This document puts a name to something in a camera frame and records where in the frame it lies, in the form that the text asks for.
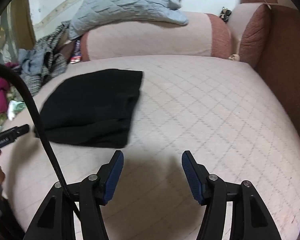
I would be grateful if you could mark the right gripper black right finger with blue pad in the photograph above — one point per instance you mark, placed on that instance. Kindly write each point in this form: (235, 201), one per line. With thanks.
(250, 217)

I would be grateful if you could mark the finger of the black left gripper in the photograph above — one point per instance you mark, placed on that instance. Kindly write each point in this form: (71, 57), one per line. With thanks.
(9, 136)

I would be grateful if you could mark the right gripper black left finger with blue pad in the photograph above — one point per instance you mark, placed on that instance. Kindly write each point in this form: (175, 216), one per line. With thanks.
(55, 217)

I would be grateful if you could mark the black pants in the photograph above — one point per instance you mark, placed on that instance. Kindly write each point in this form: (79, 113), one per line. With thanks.
(93, 109)

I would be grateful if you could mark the green floral bedsheet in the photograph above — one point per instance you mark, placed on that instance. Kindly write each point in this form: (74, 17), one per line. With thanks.
(11, 95)

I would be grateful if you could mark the white green small cloth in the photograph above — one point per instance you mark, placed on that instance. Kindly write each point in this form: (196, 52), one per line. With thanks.
(14, 108)

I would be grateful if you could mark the blue grey cloth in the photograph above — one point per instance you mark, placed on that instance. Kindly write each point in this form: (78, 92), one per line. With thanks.
(31, 61)

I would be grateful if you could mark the grey checked garment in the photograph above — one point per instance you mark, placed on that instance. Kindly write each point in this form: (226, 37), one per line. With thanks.
(54, 63)

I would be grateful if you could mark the wooden wardrobe with mirror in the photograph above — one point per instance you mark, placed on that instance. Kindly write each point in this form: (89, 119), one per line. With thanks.
(16, 30)

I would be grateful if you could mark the pink quilted mattress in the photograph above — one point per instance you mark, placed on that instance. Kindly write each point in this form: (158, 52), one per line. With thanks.
(221, 111)

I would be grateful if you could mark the colourful small packet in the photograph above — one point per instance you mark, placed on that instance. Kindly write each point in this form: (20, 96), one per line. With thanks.
(76, 56)

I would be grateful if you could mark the grey quilted blanket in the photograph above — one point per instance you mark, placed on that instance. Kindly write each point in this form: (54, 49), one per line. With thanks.
(94, 13)

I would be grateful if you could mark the pink maroon bolster pillow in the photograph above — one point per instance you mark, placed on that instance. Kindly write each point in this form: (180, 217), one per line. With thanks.
(205, 35)

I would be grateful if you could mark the pink maroon cushion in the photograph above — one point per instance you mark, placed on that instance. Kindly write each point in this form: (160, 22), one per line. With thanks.
(249, 26)

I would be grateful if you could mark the black patterned slippers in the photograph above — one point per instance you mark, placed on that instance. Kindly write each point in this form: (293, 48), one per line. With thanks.
(225, 14)

